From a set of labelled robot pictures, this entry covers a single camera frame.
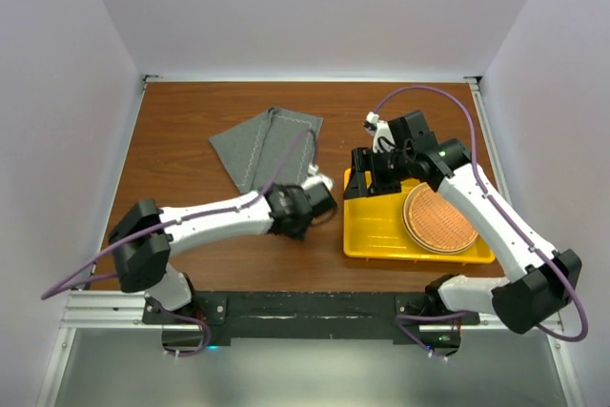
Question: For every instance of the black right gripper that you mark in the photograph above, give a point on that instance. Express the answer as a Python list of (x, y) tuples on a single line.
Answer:
[(365, 159)]

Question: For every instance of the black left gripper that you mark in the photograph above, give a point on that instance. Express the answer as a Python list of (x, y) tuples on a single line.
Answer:
[(299, 234)]

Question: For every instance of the grey cloth napkin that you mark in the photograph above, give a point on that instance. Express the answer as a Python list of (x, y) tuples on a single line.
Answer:
[(251, 151)]

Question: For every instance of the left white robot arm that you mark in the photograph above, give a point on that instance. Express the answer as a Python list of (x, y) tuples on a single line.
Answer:
[(143, 241)]

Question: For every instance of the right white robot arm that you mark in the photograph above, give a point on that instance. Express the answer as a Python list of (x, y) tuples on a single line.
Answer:
[(537, 281)]

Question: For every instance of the yellow plastic tray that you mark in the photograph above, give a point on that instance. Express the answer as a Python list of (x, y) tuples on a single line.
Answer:
[(373, 227)]

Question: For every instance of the round woven orange plate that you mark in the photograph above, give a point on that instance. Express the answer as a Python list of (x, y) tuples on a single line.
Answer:
[(435, 224)]

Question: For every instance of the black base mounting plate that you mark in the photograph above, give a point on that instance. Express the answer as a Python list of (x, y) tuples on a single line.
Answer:
[(398, 317)]

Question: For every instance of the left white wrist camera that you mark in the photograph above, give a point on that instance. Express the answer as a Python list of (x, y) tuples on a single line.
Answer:
[(314, 177)]

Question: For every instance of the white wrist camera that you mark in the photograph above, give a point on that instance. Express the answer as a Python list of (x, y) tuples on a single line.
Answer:
[(314, 177), (383, 141)]

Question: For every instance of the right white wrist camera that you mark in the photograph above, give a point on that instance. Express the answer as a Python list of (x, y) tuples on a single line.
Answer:
[(383, 141)]

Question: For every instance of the aluminium frame rail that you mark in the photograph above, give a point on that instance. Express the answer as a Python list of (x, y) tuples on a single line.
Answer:
[(518, 314)]

